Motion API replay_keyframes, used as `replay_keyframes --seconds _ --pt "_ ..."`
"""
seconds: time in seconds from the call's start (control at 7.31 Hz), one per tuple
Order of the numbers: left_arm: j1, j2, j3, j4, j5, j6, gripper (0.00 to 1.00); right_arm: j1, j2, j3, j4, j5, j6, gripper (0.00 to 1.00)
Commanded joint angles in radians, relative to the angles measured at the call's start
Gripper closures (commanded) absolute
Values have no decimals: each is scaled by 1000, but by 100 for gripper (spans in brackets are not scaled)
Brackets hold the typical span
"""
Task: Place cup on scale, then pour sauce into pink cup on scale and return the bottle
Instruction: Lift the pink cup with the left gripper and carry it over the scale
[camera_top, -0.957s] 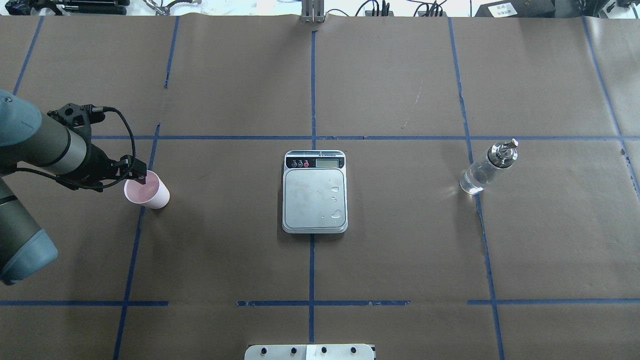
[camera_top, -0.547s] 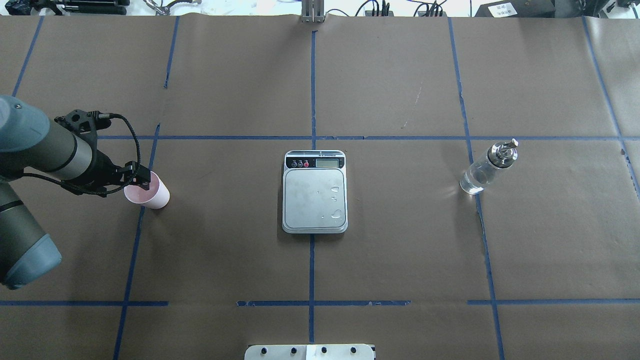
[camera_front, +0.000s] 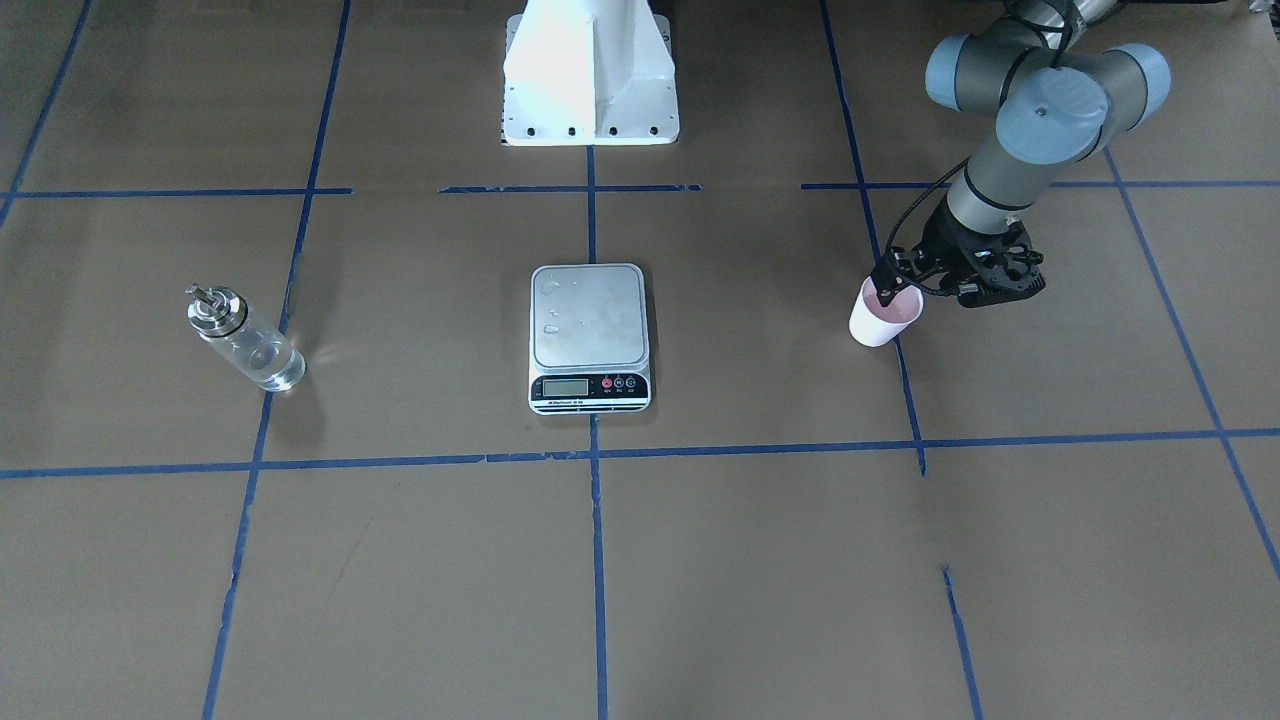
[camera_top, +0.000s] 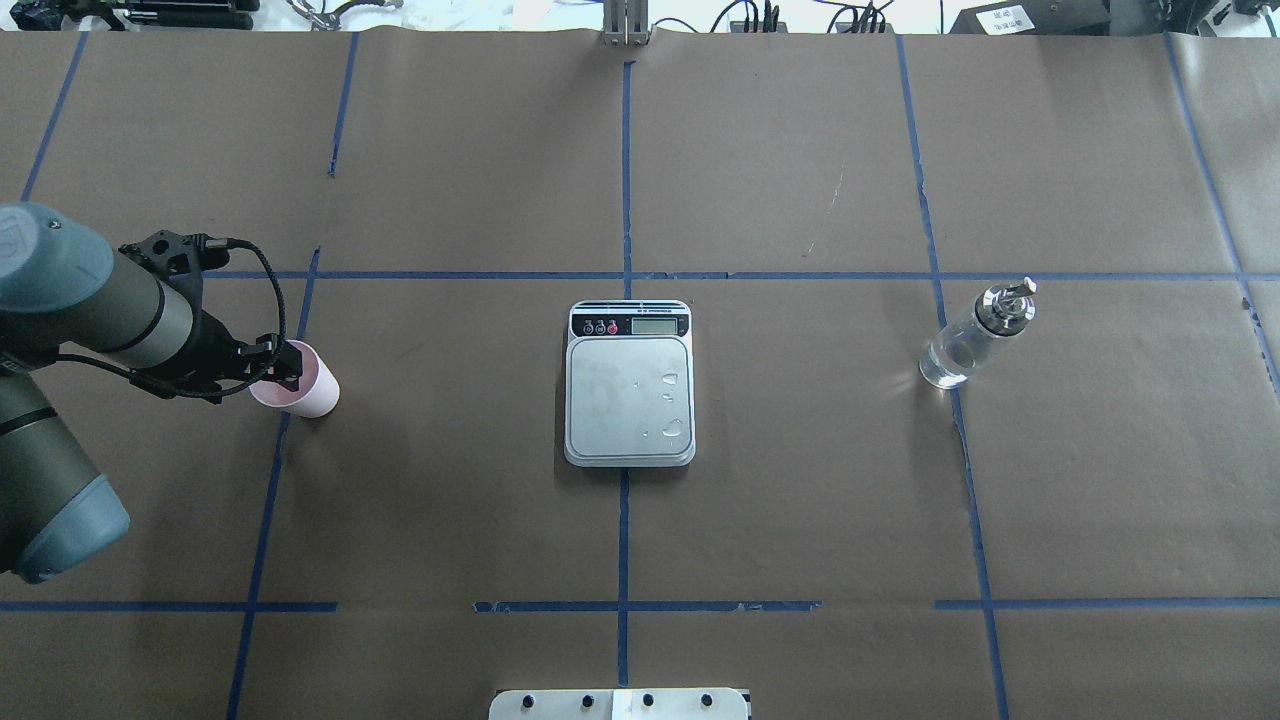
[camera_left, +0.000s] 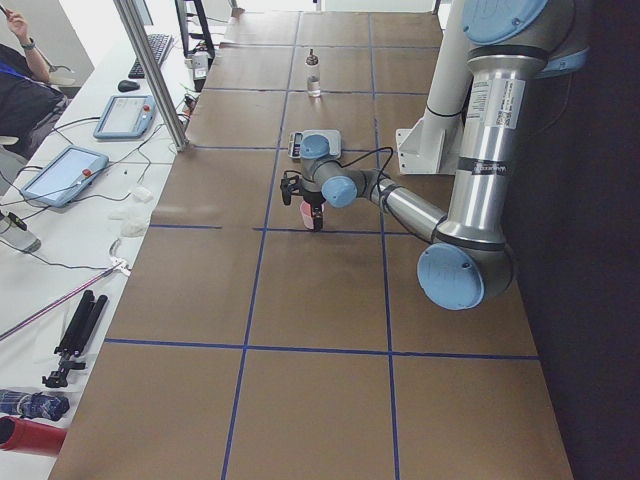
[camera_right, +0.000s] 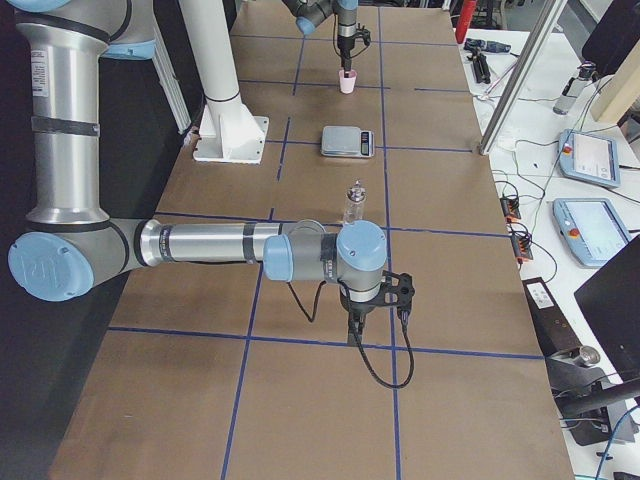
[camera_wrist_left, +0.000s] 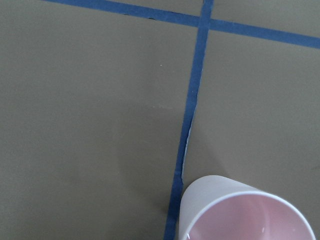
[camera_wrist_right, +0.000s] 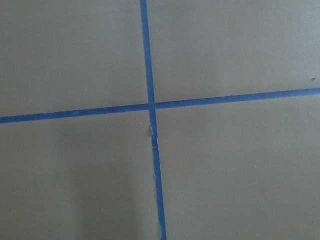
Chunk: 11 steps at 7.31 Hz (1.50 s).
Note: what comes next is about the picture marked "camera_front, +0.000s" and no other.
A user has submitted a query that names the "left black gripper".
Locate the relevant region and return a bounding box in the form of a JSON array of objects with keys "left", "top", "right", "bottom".
[{"left": 870, "top": 205, "right": 991, "bottom": 306}]

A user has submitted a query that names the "clear glass sauce bottle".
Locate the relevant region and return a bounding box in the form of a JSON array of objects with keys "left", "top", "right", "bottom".
[{"left": 186, "top": 283, "right": 306, "bottom": 393}]

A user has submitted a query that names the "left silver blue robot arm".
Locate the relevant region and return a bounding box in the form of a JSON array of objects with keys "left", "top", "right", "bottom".
[{"left": 870, "top": 1, "right": 1172, "bottom": 307}]

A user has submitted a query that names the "silver digital kitchen scale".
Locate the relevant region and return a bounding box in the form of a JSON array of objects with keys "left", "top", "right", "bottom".
[{"left": 527, "top": 263, "right": 654, "bottom": 416}]

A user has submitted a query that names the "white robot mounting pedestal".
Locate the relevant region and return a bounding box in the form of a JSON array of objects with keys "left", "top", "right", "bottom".
[{"left": 500, "top": 1, "right": 681, "bottom": 147}]

